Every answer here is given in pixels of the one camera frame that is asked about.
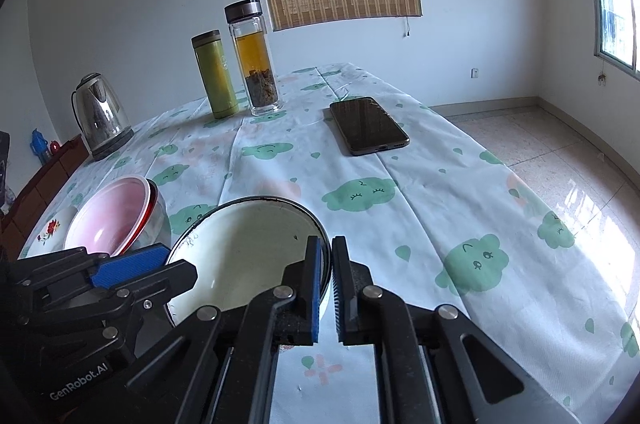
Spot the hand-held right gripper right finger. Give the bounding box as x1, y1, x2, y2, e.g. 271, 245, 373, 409
331, 235, 583, 424

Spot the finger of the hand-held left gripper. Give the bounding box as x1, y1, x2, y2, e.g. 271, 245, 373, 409
17, 259, 198, 331
7, 243, 171, 301

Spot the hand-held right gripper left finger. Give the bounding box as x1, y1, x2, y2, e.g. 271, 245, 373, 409
112, 235, 323, 424

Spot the red plastic bowl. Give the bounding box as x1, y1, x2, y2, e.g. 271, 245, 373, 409
64, 174, 152, 257

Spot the stainless steel bowl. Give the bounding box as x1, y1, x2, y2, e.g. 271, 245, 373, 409
127, 179, 172, 255

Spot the enamel bowl with dark rim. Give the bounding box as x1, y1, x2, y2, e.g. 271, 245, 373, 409
165, 197, 332, 330

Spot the small red flower plate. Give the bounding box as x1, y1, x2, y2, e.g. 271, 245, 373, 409
22, 204, 78, 262

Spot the green cloud print tablecloth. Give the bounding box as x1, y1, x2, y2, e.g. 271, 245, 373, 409
17, 63, 640, 424

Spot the black kettle base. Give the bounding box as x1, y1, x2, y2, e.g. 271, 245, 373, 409
89, 129, 136, 161

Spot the brown wooden cabinet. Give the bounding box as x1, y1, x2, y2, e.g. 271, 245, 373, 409
0, 134, 91, 250

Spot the blue thermos jug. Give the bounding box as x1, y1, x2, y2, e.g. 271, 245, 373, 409
31, 129, 49, 164

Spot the stainless steel electric kettle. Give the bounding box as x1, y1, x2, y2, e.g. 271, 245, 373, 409
71, 73, 132, 150

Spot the black smartphone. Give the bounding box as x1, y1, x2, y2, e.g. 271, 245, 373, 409
329, 96, 411, 156

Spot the green thermos bottle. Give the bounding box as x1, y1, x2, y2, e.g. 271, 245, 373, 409
191, 29, 239, 119

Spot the glass tea bottle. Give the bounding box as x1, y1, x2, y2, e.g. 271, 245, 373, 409
224, 0, 284, 117

